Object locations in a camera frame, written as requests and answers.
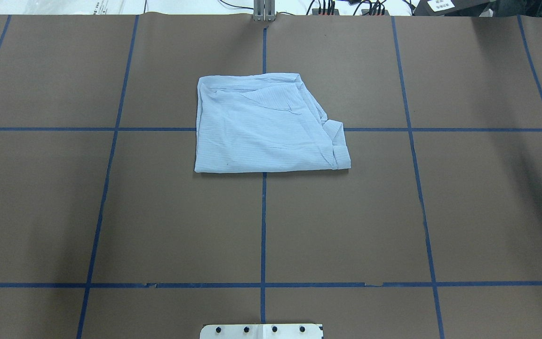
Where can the light blue button shirt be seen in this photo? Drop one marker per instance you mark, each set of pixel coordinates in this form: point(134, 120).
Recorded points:
point(265, 123)

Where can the aluminium frame post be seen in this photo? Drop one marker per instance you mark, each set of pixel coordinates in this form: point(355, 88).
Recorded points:
point(264, 10)

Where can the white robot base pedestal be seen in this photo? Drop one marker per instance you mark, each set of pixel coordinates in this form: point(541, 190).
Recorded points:
point(263, 331)

